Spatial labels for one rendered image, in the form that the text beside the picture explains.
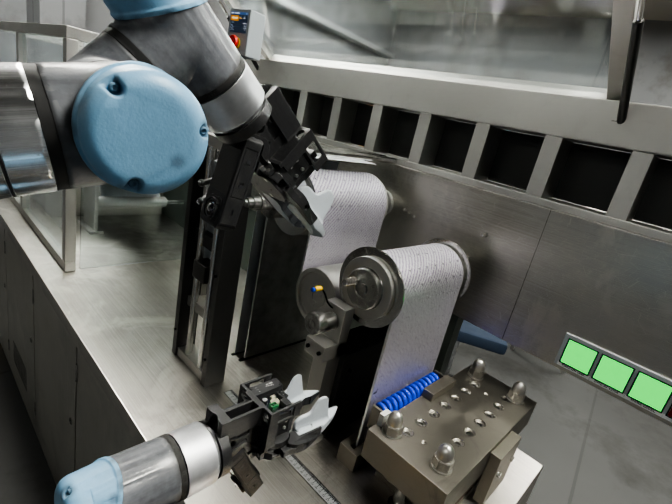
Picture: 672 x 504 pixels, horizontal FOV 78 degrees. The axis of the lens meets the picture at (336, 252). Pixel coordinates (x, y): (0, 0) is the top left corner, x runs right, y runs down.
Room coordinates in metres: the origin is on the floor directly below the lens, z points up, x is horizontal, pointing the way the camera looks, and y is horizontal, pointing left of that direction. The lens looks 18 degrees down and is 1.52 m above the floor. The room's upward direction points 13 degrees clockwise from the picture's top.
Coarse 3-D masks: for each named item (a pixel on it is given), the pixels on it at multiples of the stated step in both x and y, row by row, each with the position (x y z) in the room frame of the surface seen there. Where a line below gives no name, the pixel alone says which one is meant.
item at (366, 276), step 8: (352, 272) 0.70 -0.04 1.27; (360, 272) 0.69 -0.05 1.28; (368, 272) 0.68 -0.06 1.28; (360, 280) 0.69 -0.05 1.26; (368, 280) 0.67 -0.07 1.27; (376, 280) 0.66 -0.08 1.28; (352, 288) 0.69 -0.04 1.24; (360, 288) 0.68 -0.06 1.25; (368, 288) 0.67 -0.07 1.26; (376, 288) 0.66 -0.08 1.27; (352, 296) 0.69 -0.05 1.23; (360, 296) 0.68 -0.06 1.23; (368, 296) 0.67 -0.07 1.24; (376, 296) 0.66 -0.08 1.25; (360, 304) 0.68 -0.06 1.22; (368, 304) 0.66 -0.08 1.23; (376, 304) 0.66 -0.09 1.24
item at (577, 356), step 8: (568, 344) 0.75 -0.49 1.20; (576, 344) 0.75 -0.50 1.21; (568, 352) 0.75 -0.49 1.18; (576, 352) 0.74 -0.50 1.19; (584, 352) 0.74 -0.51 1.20; (592, 352) 0.73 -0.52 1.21; (568, 360) 0.75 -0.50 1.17; (576, 360) 0.74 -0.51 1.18; (584, 360) 0.73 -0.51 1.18; (592, 360) 0.72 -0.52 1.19; (576, 368) 0.74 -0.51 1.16; (584, 368) 0.73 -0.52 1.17
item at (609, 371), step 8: (608, 360) 0.71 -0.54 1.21; (600, 368) 0.71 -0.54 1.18; (608, 368) 0.71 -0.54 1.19; (616, 368) 0.70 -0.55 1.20; (624, 368) 0.69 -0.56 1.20; (600, 376) 0.71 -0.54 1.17; (608, 376) 0.70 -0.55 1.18; (616, 376) 0.70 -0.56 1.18; (624, 376) 0.69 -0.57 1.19; (608, 384) 0.70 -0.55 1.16; (616, 384) 0.69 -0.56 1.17; (624, 384) 0.69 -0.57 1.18
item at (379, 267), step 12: (348, 264) 0.72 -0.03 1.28; (360, 264) 0.70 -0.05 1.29; (372, 264) 0.68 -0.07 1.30; (384, 264) 0.68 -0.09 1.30; (348, 276) 0.71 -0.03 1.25; (384, 276) 0.66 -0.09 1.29; (384, 288) 0.66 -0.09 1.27; (348, 300) 0.71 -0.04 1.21; (384, 300) 0.66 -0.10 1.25; (360, 312) 0.68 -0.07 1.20; (372, 312) 0.67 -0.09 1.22; (384, 312) 0.65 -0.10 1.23
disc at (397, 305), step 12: (360, 252) 0.72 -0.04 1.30; (372, 252) 0.70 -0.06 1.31; (384, 252) 0.69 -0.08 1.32; (396, 264) 0.67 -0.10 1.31; (396, 276) 0.66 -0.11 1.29; (396, 288) 0.66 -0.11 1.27; (396, 300) 0.65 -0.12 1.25; (396, 312) 0.65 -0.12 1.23; (372, 324) 0.68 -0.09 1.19; (384, 324) 0.66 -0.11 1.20
